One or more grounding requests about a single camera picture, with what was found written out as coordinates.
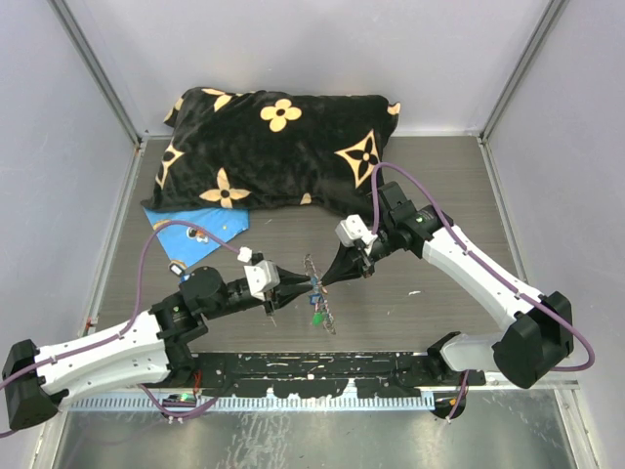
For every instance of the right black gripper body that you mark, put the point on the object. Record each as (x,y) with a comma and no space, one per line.
(369,257)

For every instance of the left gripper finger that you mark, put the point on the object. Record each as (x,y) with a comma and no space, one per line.
(289,278)
(285,294)

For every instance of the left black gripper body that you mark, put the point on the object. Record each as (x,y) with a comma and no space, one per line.
(270,295)

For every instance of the green tagged key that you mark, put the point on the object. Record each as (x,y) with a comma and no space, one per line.
(317,318)

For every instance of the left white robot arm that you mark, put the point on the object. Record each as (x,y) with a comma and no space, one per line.
(149,348)

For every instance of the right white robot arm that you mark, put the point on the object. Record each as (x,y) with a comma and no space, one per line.
(533,336)

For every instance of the blue cartoon cloth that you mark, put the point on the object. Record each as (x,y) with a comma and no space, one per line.
(186,246)

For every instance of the black floral plush pillow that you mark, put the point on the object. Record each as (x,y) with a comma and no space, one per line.
(267,149)

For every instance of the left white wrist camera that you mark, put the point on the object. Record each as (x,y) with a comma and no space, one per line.
(261,274)

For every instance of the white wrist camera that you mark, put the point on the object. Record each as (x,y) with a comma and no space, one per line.
(353,229)
(261,274)

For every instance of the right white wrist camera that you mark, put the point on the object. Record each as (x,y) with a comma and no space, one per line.
(353,229)

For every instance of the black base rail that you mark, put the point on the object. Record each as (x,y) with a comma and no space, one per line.
(311,375)

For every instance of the white slotted cable duct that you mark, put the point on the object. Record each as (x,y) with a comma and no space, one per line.
(348,401)

